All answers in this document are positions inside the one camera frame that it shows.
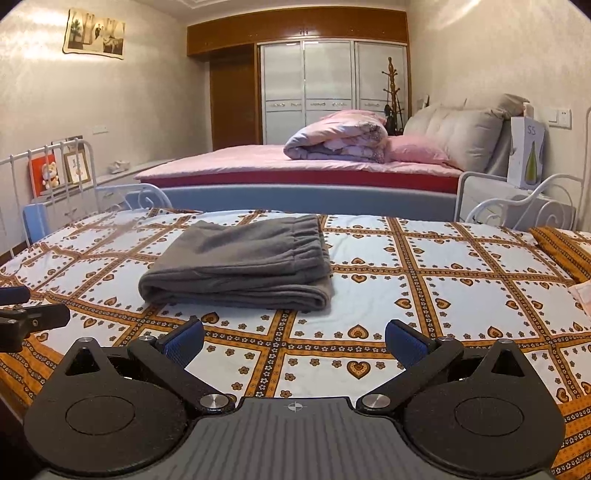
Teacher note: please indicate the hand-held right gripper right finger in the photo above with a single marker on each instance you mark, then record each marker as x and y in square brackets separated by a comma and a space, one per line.
[406, 341]

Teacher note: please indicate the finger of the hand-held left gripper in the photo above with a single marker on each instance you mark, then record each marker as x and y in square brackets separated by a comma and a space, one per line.
[41, 316]
[14, 295]

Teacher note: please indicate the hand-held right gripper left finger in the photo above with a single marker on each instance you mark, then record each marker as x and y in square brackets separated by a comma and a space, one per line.
[184, 344]

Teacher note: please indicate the grey pants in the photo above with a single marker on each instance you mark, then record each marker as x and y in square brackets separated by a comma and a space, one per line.
[240, 263]

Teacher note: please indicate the blue board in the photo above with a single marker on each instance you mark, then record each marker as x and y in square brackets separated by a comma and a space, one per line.
[34, 221]

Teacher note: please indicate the heart-patterned bed sheet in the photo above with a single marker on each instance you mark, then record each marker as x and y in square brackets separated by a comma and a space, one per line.
[461, 258]

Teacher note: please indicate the plush toy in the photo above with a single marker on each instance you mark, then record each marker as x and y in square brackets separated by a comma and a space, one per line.
[50, 175]

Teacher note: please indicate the white low cabinet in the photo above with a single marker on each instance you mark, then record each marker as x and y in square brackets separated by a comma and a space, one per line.
[115, 180]

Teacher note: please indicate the small white ornament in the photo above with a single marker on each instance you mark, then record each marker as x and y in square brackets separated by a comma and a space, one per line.
[120, 166]

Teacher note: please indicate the white nightstand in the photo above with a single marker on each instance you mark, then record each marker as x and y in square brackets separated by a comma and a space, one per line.
[489, 194]

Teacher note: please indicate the orange patterned pillow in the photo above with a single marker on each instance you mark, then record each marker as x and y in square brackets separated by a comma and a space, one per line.
[568, 249]

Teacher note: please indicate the pink pillow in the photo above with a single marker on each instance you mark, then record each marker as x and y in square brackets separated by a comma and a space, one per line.
[415, 150]

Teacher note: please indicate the double bed with pink sheet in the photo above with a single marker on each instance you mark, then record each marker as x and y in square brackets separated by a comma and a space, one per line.
[254, 159]

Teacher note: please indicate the folded pink quilt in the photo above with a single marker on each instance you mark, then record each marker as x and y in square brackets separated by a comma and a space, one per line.
[337, 138]

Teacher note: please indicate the beige padded headboard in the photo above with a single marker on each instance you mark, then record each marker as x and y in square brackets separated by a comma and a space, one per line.
[471, 134]

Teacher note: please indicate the white box with green print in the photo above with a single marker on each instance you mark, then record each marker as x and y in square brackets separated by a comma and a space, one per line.
[524, 152]

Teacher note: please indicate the brown wooden door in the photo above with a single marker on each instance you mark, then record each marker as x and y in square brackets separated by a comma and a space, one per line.
[233, 101]

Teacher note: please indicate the wooden coat rack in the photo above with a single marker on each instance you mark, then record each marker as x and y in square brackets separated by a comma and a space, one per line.
[391, 83]

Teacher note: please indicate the white wardrobe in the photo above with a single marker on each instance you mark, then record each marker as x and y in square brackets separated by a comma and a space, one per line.
[323, 78]

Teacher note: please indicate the brown overhead cabinet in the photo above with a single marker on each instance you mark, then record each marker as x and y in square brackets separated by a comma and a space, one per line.
[277, 25]

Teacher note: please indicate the small picture frame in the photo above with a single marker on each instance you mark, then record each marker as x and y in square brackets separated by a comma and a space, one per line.
[76, 168]

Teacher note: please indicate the white metal bed frame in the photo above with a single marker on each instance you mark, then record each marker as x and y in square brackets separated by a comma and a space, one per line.
[480, 173]

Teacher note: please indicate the white wall switch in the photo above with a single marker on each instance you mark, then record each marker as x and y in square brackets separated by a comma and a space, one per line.
[99, 129]

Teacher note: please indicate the white wall socket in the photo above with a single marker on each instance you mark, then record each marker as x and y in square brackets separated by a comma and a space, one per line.
[559, 116]

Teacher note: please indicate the wall photo print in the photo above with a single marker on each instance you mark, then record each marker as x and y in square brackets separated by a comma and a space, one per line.
[94, 32]

